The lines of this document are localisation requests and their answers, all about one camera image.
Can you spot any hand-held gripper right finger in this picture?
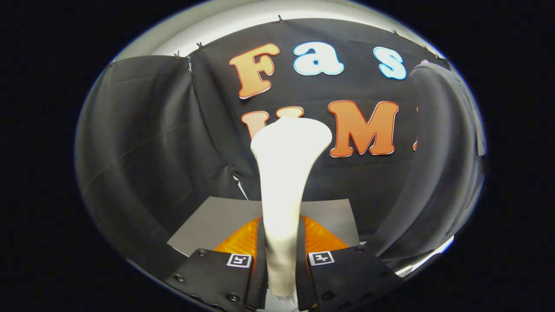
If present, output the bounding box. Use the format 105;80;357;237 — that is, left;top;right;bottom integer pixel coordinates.
296;214;404;312

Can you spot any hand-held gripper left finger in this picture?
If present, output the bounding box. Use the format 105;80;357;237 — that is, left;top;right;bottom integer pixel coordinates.
165;216;269;312

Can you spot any white garment steamer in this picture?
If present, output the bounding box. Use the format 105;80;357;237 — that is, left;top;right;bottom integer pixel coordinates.
250;116;333;299

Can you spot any grey button-up shirt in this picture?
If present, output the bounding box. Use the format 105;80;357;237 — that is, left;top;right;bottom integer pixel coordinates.
369;61;487;263

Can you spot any grey drawer cabinet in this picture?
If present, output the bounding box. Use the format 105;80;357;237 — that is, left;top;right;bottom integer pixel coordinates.
167;196;360;257

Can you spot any black backdrop cloth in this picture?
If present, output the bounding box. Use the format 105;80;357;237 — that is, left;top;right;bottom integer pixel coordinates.
75;17;486;278

